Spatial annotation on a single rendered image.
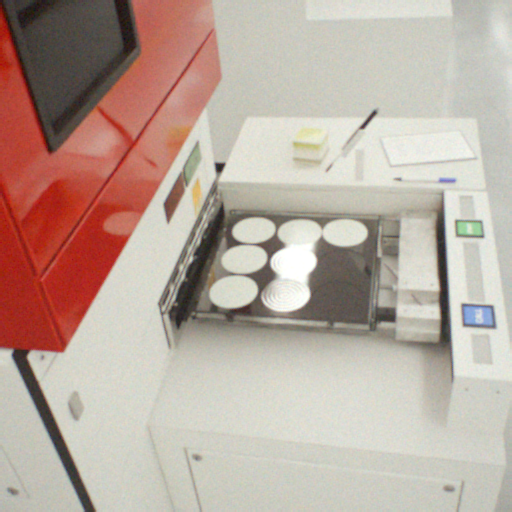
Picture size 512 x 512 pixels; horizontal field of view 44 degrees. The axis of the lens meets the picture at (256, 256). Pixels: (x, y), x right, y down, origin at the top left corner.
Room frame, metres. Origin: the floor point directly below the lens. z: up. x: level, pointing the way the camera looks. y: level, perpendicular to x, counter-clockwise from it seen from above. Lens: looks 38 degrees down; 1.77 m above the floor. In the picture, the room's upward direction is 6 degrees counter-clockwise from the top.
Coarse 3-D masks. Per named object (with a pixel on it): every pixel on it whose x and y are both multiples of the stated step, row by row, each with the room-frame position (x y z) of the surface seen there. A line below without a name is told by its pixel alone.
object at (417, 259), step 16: (400, 240) 1.14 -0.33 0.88; (416, 240) 1.13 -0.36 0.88; (432, 240) 1.12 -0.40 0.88; (400, 256) 1.08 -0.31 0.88; (416, 256) 1.07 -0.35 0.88; (432, 256) 1.07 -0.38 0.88; (400, 272) 1.03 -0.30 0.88; (416, 272) 1.02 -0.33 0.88; (432, 272) 1.01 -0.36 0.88; (400, 304) 0.93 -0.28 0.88; (416, 304) 0.92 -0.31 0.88; (432, 304) 0.92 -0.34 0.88; (400, 336) 0.86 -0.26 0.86; (416, 336) 0.85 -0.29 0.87; (432, 336) 0.84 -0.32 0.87
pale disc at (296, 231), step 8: (288, 224) 1.22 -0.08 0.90; (296, 224) 1.21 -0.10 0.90; (304, 224) 1.21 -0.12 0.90; (312, 224) 1.21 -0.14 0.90; (280, 232) 1.19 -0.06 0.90; (288, 232) 1.19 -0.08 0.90; (296, 232) 1.18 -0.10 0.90; (304, 232) 1.18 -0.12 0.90; (312, 232) 1.18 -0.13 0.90; (320, 232) 1.17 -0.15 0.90; (288, 240) 1.16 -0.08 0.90; (296, 240) 1.15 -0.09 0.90; (304, 240) 1.15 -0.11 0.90; (312, 240) 1.15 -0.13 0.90
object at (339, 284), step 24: (240, 216) 1.27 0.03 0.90; (264, 216) 1.26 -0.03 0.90; (288, 216) 1.25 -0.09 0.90; (216, 264) 1.10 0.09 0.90; (264, 264) 1.08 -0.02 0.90; (288, 264) 1.07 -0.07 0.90; (312, 264) 1.06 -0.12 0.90; (336, 264) 1.05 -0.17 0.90; (360, 264) 1.04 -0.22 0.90; (264, 288) 1.00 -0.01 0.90; (288, 288) 0.99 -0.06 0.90; (312, 288) 0.98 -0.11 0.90; (336, 288) 0.98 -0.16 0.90; (360, 288) 0.97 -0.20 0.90; (216, 312) 0.95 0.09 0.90; (240, 312) 0.94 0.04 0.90; (264, 312) 0.93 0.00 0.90; (288, 312) 0.92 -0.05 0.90; (312, 312) 0.91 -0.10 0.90; (336, 312) 0.91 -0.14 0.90; (360, 312) 0.90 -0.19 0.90
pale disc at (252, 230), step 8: (240, 224) 1.24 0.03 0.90; (248, 224) 1.24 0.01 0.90; (256, 224) 1.23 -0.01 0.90; (264, 224) 1.23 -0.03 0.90; (272, 224) 1.23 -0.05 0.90; (232, 232) 1.21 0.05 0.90; (240, 232) 1.21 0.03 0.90; (248, 232) 1.20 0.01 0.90; (256, 232) 1.20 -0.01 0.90; (264, 232) 1.20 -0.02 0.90; (272, 232) 1.19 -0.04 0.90; (240, 240) 1.18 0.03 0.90; (248, 240) 1.17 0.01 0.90; (256, 240) 1.17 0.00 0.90; (264, 240) 1.17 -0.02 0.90
